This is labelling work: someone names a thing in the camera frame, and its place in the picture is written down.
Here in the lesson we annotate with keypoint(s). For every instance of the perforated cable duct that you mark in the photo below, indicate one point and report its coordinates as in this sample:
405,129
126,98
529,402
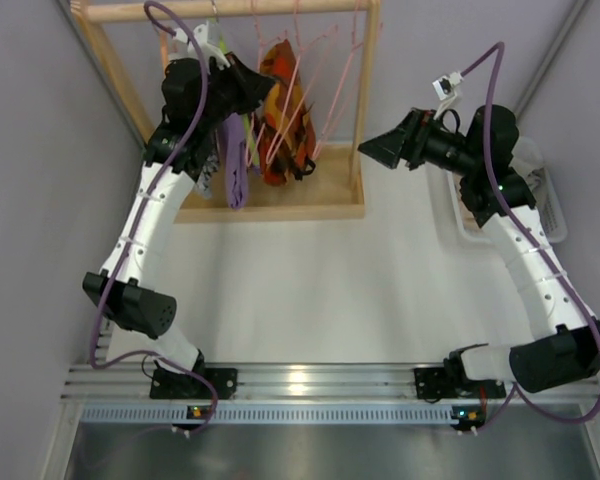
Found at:
285,414

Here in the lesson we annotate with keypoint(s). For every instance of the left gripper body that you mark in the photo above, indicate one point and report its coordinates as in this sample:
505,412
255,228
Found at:
235,85

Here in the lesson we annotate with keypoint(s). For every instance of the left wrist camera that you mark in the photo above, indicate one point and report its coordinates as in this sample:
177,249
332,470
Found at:
208,50

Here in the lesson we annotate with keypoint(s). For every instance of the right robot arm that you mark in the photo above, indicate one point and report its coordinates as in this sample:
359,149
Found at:
565,344

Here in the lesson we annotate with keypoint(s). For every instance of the orange camouflage trousers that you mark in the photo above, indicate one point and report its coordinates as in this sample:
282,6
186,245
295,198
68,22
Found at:
285,120

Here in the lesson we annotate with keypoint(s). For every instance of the aluminium mounting rail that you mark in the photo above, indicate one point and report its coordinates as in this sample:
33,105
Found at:
253,381

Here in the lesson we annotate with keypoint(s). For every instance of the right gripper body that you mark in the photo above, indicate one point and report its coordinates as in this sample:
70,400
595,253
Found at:
415,140

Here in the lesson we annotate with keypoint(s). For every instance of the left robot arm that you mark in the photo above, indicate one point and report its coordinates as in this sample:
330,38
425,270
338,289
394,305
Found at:
198,97

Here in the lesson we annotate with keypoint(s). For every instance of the purple trousers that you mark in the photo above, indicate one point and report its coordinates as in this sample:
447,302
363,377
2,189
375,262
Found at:
233,147

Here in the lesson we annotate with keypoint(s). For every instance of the white plastic basket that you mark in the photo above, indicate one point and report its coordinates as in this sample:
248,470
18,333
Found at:
547,203

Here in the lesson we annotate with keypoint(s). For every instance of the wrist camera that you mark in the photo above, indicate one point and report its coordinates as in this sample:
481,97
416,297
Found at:
447,89
208,50

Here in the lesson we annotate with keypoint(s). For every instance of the beige garment in basket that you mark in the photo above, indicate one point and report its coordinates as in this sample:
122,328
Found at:
531,171

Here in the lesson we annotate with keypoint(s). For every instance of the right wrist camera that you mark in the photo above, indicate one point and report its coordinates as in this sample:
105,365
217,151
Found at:
447,89

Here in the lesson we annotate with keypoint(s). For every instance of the orange hanger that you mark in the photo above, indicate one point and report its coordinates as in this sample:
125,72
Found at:
167,46

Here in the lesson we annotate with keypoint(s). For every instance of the wooden clothes rack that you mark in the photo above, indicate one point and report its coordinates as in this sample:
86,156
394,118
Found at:
336,194

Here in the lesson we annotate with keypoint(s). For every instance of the newspaper print trousers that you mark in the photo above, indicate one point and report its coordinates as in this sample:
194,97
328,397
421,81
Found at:
211,166

